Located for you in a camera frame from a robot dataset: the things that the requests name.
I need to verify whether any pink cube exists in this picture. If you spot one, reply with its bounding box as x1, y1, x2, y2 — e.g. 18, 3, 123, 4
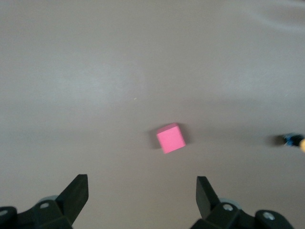
156, 122, 186, 155

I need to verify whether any yellow mushroom push button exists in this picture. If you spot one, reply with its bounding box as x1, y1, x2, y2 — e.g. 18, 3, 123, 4
274, 133, 305, 153

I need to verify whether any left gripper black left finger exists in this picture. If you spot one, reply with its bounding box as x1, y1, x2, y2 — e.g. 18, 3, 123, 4
0, 174, 89, 229

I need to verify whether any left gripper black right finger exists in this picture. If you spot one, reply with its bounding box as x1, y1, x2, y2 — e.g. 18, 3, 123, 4
190, 176, 293, 229

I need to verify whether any brown table cloth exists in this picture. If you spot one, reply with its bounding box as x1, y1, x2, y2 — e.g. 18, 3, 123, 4
0, 0, 305, 229

